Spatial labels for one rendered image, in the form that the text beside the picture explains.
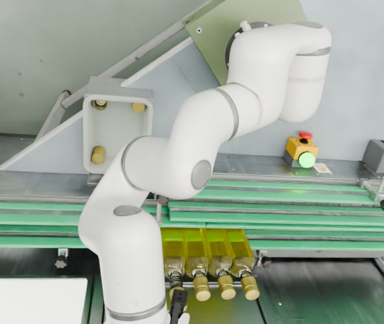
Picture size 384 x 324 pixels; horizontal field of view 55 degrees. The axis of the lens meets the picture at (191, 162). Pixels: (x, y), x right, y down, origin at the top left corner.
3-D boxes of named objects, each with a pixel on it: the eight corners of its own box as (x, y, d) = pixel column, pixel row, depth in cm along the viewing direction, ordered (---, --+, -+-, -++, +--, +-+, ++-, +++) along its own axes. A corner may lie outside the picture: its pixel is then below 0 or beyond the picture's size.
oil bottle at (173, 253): (157, 225, 107) (162, 282, 89) (159, 210, 105) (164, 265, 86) (177, 226, 108) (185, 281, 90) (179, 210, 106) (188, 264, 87)
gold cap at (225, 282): (216, 285, 88) (219, 300, 84) (218, 274, 87) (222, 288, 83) (230, 285, 89) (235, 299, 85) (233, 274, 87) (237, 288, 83)
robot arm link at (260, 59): (197, 130, 62) (200, 30, 54) (286, 99, 76) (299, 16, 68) (238, 150, 56) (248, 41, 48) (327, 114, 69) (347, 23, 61)
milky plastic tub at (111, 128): (87, 158, 108) (83, 173, 100) (86, 83, 97) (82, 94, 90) (146, 161, 111) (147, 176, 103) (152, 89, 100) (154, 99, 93)
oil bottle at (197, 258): (177, 226, 108) (186, 282, 90) (179, 211, 106) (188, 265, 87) (196, 226, 109) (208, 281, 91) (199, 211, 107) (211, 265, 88)
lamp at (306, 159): (296, 164, 110) (300, 169, 107) (300, 150, 108) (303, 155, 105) (310, 164, 110) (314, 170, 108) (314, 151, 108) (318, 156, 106)
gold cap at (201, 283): (192, 287, 87) (194, 301, 84) (193, 276, 86) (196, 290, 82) (206, 286, 88) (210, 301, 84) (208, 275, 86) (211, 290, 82)
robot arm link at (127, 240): (220, 277, 55) (164, 248, 67) (213, 136, 51) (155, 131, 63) (121, 323, 45) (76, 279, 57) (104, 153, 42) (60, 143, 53)
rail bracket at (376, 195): (354, 184, 110) (379, 211, 98) (362, 162, 106) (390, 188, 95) (366, 184, 110) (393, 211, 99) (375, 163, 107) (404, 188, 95)
